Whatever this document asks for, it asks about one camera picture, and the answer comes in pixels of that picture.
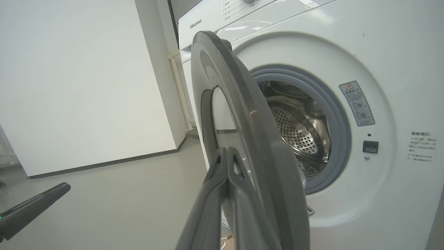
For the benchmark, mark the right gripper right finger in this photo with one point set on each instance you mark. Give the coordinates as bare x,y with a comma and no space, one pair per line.
248,222

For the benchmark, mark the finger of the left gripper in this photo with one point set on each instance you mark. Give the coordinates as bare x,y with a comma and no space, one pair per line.
34,208

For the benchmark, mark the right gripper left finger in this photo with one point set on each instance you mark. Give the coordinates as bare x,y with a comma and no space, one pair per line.
208,215

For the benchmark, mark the black round glass washer door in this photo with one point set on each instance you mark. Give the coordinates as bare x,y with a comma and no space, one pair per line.
249,114

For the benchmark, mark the grey rubber door gasket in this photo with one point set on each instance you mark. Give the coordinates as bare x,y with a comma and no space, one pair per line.
338,139

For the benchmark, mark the black door latch socket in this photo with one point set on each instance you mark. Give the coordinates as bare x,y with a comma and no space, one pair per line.
370,147

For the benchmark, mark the white front-load washing machine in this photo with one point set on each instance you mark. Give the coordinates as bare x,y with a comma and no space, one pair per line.
381,52

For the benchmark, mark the steel washer drum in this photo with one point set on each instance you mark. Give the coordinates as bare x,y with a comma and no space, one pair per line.
298,132

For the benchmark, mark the washer control knob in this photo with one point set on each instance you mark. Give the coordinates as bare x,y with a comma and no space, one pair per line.
248,1

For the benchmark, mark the white wall pipe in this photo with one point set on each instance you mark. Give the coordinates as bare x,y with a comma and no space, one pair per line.
178,90

